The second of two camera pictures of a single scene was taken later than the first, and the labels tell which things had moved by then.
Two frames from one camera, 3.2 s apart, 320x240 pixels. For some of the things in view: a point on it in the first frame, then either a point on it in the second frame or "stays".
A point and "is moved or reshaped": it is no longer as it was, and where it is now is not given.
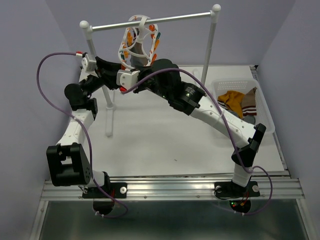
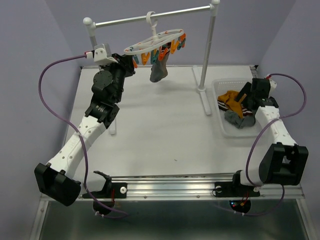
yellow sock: x=233 y=101 stays
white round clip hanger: x=136 y=48 -> x=156 y=40
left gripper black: x=107 y=73 -> x=125 y=63
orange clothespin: x=153 y=58 -> x=162 y=55
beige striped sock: x=137 y=48 -> x=168 y=47
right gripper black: x=142 y=72 -> x=245 y=89
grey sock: x=135 y=60 is moved or reshaped
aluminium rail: x=169 y=188 stays
